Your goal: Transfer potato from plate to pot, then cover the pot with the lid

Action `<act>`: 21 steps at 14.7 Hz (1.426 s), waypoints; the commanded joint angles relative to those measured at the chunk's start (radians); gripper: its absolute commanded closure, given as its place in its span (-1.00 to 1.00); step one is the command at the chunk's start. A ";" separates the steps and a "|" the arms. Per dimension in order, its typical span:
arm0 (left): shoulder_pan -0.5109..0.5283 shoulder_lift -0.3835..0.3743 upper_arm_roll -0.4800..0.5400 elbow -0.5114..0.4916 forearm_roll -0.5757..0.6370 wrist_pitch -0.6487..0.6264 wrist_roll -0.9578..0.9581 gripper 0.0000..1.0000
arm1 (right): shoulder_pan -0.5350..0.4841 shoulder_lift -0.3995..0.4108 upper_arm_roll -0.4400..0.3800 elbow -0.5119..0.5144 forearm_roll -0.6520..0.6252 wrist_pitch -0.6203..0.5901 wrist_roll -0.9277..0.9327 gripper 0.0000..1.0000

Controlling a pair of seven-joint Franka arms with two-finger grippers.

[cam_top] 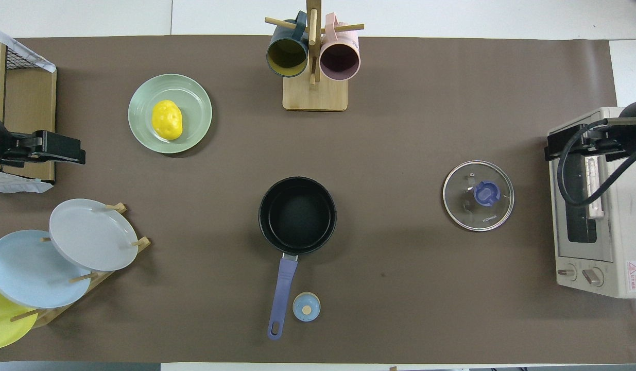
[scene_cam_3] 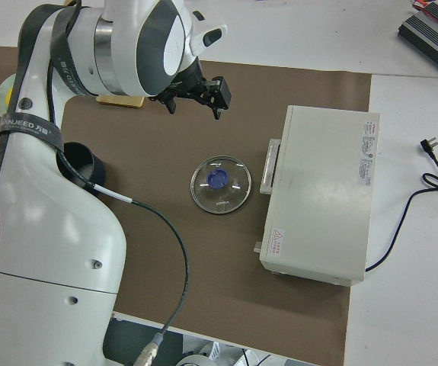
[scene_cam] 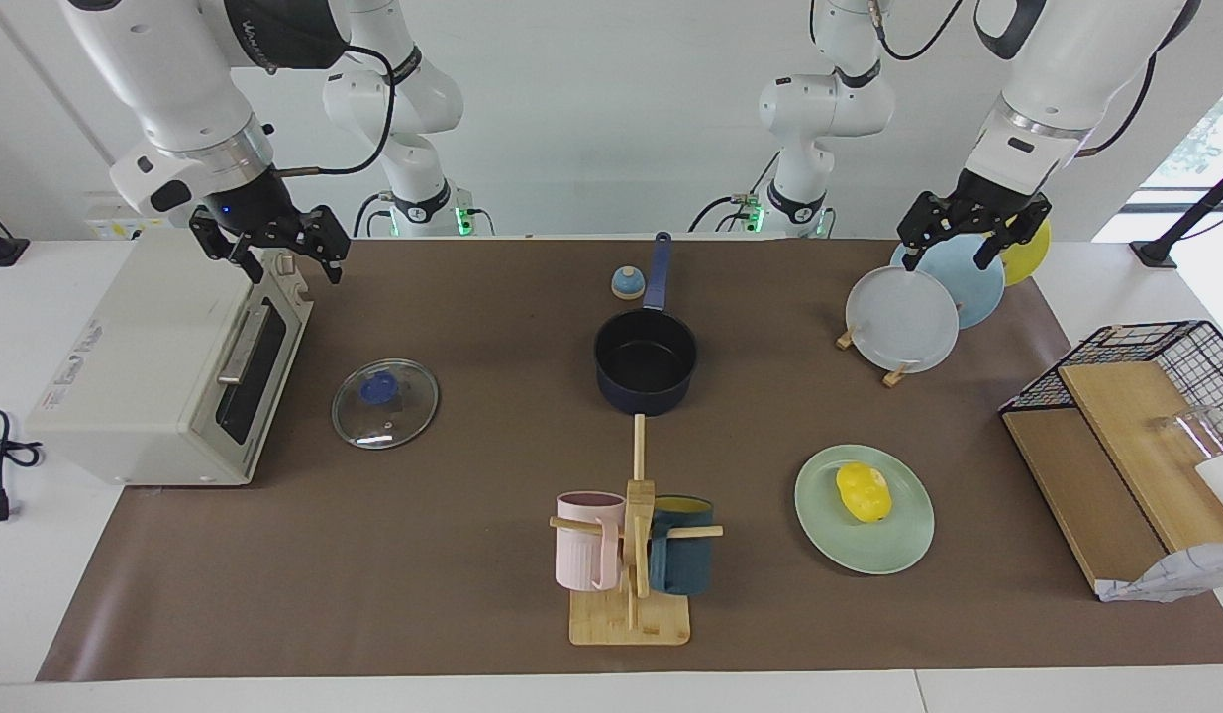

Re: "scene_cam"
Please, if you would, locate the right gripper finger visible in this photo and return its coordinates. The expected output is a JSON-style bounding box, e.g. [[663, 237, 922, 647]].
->
[[190, 213, 265, 285], [309, 206, 352, 285]]

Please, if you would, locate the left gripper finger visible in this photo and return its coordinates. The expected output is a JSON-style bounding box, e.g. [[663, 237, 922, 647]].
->
[[972, 203, 1053, 270], [898, 198, 947, 273]]

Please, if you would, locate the glass lid blue knob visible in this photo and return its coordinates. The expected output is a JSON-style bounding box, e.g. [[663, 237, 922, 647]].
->
[[331, 357, 441, 451]]

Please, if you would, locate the yellow plate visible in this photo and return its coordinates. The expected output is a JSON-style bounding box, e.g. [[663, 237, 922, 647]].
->
[[999, 216, 1052, 288]]

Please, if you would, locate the light blue plate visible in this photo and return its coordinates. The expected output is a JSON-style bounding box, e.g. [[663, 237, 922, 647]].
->
[[889, 234, 1006, 330]]

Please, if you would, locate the grey plate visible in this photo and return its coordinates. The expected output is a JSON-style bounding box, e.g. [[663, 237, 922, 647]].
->
[[846, 265, 961, 374]]

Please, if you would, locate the wooden plate rack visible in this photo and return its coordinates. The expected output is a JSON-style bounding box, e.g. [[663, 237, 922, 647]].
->
[[835, 322, 914, 389]]

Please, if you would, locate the green plate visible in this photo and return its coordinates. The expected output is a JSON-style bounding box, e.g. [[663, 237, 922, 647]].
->
[[794, 444, 936, 576]]

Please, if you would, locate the white power strip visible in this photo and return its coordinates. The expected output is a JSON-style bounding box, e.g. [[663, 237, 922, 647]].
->
[[84, 191, 176, 242]]

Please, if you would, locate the beige toaster oven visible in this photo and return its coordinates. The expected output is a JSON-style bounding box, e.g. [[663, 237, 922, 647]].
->
[[25, 228, 315, 488]]

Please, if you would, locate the black desk clamp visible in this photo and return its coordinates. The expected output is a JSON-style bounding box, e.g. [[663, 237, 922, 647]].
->
[[0, 203, 30, 268]]

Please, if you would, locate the light wooden shelf board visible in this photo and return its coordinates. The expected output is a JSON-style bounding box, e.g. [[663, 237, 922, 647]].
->
[[1057, 360, 1223, 554]]

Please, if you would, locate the brown wooden base board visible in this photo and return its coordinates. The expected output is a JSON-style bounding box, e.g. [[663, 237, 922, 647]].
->
[[1002, 408, 1172, 595]]

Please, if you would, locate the clear glass cup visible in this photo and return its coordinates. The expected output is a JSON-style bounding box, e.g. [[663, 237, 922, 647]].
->
[[1149, 404, 1223, 466]]

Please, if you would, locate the dark blue saucepan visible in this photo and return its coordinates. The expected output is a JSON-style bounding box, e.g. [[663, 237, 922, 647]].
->
[[593, 232, 699, 417]]

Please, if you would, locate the brown table mat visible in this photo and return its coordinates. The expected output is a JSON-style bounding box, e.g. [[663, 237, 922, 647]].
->
[[35, 238, 1223, 682]]

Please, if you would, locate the white patterned cloth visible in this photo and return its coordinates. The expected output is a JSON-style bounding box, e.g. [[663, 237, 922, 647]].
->
[[1096, 538, 1223, 603]]

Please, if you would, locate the pink ribbed mug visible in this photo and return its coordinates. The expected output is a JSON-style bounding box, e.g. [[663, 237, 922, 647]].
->
[[555, 491, 627, 593]]

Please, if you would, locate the teal mug yellow inside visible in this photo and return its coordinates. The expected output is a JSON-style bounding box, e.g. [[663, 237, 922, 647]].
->
[[648, 495, 716, 597]]

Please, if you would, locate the wooden mug rack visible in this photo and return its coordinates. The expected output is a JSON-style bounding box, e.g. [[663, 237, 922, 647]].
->
[[549, 414, 724, 647]]

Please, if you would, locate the black base cable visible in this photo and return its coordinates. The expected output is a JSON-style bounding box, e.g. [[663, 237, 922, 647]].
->
[[352, 191, 392, 239], [688, 149, 782, 235]]

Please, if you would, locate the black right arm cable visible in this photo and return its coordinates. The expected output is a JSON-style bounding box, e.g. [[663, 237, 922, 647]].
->
[[272, 45, 396, 179]]

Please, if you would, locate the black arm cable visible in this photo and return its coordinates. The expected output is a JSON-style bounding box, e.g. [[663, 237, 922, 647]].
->
[[272, 45, 396, 179], [868, 0, 1159, 159]]

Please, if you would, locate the black wire basket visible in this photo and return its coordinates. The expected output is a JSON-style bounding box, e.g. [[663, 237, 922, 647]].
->
[[999, 320, 1223, 457]]

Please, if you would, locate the black camera stand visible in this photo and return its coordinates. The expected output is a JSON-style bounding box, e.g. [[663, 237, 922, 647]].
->
[[1129, 158, 1223, 268]]

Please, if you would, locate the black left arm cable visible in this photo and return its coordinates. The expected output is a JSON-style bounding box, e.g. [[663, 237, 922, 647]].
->
[[868, 0, 1159, 159]]

